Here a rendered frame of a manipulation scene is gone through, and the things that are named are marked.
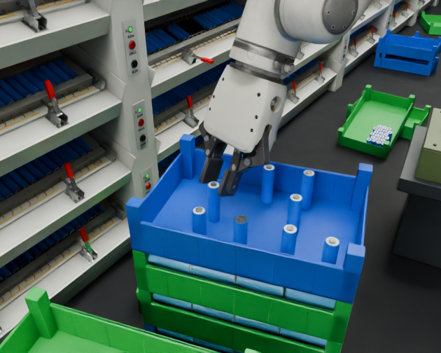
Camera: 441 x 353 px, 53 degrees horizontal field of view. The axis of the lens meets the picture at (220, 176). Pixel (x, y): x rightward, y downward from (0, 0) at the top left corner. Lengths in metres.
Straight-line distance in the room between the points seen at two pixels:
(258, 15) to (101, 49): 0.54
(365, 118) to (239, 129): 1.42
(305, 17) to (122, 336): 0.43
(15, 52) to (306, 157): 1.19
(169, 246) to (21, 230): 0.48
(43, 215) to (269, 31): 0.67
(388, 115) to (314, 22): 1.50
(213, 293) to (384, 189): 1.11
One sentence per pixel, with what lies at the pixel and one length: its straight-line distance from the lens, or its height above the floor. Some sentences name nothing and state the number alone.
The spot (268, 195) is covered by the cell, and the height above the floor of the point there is 0.50.
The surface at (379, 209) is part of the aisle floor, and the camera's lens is 1.55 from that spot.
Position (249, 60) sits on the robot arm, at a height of 0.72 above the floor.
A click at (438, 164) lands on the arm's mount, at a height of 0.33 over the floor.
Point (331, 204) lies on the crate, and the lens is 0.72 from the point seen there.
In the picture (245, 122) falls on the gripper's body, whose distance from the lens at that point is 0.58.
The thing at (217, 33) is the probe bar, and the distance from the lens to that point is 1.38.
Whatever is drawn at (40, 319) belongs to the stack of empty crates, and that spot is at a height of 0.44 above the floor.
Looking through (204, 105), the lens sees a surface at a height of 0.31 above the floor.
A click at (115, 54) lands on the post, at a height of 0.59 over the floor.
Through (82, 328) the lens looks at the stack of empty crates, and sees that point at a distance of 0.63.
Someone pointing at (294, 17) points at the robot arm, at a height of 0.78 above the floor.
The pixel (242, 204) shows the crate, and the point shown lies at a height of 0.48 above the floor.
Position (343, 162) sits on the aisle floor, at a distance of 1.76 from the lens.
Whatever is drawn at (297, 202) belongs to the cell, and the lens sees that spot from 0.61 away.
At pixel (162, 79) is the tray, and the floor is 0.48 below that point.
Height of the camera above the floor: 0.91
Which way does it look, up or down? 35 degrees down
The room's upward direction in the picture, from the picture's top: straight up
